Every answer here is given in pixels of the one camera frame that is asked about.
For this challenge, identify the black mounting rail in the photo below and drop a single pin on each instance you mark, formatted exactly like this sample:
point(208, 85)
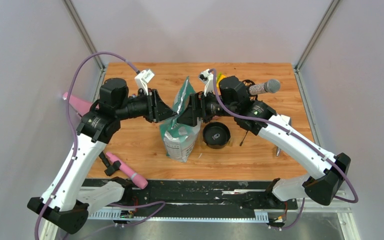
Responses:
point(200, 199)

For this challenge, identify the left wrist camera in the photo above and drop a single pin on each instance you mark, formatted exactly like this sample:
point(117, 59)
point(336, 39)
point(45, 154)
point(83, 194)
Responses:
point(143, 78)

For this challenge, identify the glitter silver microphone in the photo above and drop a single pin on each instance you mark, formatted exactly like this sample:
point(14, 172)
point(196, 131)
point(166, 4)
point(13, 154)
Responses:
point(271, 86)

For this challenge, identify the yellow green triangular toy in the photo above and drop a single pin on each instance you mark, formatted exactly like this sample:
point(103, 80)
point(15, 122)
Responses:
point(220, 77)

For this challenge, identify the black pet bowl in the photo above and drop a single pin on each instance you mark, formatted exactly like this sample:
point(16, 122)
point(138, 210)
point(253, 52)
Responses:
point(216, 135)

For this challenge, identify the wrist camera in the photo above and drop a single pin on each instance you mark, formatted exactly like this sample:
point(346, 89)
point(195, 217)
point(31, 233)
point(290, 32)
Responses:
point(143, 78)
point(210, 82)

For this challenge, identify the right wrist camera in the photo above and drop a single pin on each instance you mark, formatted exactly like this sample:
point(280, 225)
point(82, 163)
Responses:
point(210, 82)

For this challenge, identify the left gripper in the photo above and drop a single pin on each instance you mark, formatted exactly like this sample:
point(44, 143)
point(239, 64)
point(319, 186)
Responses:
point(161, 111)

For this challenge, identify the green dog food bag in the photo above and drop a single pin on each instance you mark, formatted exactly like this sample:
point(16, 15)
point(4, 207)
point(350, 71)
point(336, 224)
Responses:
point(179, 139)

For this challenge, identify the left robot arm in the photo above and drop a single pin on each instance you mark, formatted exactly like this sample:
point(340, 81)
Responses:
point(62, 203)

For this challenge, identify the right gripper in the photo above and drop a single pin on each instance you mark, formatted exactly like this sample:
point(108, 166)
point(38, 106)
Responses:
point(189, 116)

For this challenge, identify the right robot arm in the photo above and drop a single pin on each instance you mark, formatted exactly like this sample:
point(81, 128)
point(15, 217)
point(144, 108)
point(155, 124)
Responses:
point(326, 171)

